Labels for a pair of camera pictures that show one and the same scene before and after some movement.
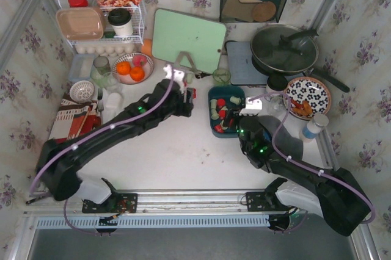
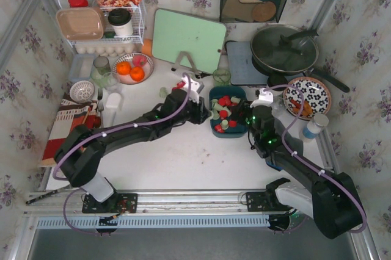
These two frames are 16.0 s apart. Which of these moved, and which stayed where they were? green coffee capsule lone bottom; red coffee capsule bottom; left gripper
Moved: left gripper
Stayed: red coffee capsule bottom; green coffee capsule lone bottom
